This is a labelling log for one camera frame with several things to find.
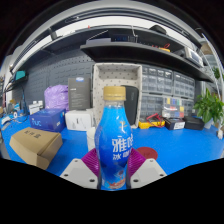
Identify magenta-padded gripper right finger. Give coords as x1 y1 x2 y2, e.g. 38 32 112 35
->
126 147 167 190

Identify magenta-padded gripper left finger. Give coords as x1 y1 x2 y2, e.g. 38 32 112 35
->
59 148 100 190

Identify blue drink bottle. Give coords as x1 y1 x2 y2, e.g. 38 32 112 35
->
94 85 134 191

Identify brown cardboard box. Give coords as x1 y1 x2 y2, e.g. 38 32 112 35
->
9 126 64 170

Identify yellow multimeter with red leads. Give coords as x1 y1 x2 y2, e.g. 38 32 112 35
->
138 113 166 130

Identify small white box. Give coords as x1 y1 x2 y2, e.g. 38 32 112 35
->
64 109 95 132

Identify blue cardboard box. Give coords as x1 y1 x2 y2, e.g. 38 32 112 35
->
29 108 67 133

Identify black case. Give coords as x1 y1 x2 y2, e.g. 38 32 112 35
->
182 115 206 131

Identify clear organizer with coloured parts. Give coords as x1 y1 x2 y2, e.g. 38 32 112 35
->
161 95 186 119

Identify black rectangular speaker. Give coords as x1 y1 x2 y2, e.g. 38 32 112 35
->
120 85 140 126

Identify dark grey flat box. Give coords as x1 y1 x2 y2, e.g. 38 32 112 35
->
67 77 92 112

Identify purple plastic bag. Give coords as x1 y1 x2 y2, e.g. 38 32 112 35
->
43 84 70 112

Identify green potted plant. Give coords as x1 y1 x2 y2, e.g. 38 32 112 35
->
193 88 224 129

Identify grey small-parts drawer cabinet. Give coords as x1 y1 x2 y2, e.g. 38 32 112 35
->
139 64 175 119
172 71 196 118

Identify white dotted fabric bin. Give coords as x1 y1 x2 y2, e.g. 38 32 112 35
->
92 62 144 129

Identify teal plastic bin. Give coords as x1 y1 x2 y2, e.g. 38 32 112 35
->
14 69 27 81

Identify dark overhead shelf unit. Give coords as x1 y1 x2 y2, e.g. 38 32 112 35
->
9 24 214 84

